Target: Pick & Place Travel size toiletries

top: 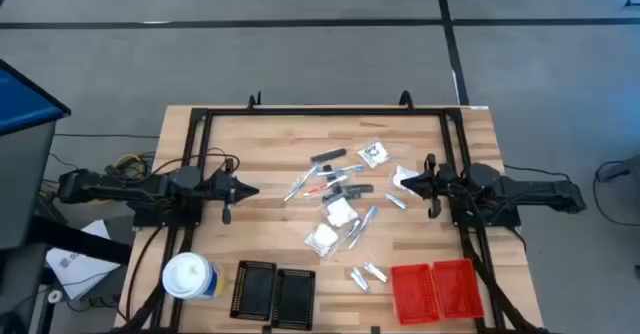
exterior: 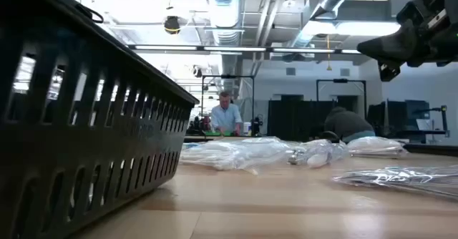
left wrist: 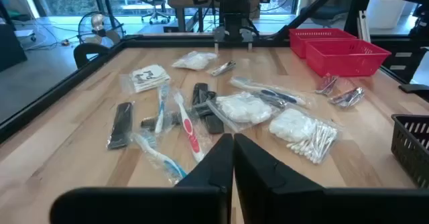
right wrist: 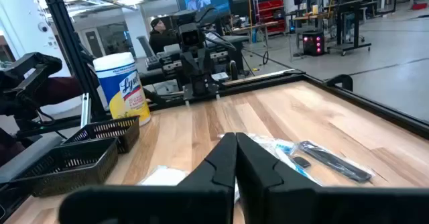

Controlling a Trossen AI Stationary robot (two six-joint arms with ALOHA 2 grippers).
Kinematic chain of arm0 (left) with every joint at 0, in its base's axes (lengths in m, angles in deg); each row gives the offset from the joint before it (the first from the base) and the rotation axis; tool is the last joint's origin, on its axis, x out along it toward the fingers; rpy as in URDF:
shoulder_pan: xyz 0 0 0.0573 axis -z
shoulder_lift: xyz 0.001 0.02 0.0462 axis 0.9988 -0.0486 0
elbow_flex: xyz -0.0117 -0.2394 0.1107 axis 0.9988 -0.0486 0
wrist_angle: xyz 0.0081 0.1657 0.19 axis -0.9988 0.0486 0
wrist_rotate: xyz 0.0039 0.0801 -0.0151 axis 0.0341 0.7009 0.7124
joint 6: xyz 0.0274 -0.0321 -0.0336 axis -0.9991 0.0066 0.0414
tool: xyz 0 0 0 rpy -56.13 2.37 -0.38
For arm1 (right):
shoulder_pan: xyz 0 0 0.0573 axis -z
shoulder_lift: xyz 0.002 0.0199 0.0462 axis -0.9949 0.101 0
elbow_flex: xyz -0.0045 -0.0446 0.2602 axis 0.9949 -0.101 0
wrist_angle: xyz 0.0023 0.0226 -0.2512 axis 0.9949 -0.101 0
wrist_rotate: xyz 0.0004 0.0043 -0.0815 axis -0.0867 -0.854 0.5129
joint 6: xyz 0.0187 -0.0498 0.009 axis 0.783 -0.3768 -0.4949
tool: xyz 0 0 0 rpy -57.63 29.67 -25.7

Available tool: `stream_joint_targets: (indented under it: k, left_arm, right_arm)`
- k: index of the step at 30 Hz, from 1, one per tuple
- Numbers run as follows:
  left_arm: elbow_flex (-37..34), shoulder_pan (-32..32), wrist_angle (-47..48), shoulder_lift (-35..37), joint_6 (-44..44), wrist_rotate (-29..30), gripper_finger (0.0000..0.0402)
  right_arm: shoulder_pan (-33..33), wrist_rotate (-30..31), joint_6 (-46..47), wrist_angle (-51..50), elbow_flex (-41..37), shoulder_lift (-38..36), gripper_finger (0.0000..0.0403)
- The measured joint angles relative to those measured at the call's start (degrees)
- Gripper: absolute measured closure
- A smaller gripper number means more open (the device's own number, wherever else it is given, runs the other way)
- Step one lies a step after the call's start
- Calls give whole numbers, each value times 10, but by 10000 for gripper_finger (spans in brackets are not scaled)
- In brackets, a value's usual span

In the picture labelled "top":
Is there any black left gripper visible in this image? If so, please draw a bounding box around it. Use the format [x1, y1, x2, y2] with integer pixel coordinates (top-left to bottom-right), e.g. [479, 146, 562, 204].
[214, 172, 260, 205]

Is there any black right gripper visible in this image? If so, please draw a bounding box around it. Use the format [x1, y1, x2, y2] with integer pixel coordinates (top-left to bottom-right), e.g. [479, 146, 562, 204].
[400, 166, 449, 200]

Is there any clear bag with black print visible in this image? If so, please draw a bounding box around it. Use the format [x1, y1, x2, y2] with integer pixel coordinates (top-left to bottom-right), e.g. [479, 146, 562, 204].
[356, 140, 392, 170]

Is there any black comb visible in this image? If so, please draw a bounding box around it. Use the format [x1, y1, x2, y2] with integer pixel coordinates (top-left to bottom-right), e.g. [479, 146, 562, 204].
[340, 183, 375, 198]
[309, 147, 349, 166]
[322, 164, 347, 205]

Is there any red toothbrush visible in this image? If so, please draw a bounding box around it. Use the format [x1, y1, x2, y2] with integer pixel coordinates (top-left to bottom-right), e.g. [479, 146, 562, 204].
[301, 174, 349, 198]

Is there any white wipes canister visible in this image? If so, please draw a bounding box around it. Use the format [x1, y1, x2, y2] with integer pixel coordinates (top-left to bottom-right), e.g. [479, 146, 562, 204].
[161, 251, 225, 301]

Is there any white paper sheet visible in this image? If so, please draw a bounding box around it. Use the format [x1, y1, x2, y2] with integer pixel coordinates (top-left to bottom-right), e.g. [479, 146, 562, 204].
[45, 218, 122, 301]

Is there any grey floor object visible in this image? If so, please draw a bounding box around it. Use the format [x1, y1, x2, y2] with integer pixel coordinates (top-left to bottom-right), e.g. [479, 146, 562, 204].
[597, 153, 640, 183]

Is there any grey cabinet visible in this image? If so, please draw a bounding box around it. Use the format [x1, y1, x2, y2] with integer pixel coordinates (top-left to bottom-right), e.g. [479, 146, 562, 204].
[0, 119, 58, 251]

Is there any monitor with blue screen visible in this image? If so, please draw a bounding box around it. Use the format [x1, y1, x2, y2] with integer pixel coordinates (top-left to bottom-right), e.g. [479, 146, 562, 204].
[0, 58, 72, 138]

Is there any left arm cable loop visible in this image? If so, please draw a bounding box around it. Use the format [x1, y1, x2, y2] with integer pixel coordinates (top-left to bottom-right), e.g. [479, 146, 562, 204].
[149, 147, 242, 175]

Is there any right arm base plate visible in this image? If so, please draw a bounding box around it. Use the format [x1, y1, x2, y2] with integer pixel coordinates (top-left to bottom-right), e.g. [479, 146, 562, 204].
[451, 193, 522, 229]

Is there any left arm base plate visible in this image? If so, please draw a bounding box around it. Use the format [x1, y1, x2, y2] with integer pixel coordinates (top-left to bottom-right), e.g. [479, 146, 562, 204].
[132, 193, 205, 229]

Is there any black metal table frame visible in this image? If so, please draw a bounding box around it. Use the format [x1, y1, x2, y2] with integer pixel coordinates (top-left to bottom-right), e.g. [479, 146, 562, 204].
[112, 104, 549, 334]

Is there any thin right arm cable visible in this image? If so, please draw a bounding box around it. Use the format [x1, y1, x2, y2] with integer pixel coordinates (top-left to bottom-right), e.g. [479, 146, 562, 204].
[502, 163, 572, 181]

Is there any yellow cable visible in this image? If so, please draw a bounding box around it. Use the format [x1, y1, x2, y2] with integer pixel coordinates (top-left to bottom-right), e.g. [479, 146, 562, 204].
[42, 153, 149, 206]

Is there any thick black base cable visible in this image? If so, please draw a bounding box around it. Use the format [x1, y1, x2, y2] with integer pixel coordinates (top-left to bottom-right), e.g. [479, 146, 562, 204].
[124, 226, 166, 323]

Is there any thin black floor cable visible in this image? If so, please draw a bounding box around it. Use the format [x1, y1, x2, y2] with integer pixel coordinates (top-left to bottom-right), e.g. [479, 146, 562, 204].
[52, 132, 161, 140]

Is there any black desk frame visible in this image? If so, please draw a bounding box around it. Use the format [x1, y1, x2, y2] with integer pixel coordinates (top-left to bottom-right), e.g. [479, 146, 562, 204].
[0, 215, 134, 334]

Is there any black floor cable loop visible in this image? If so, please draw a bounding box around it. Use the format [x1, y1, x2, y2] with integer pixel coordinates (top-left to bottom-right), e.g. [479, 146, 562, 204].
[592, 159, 640, 228]

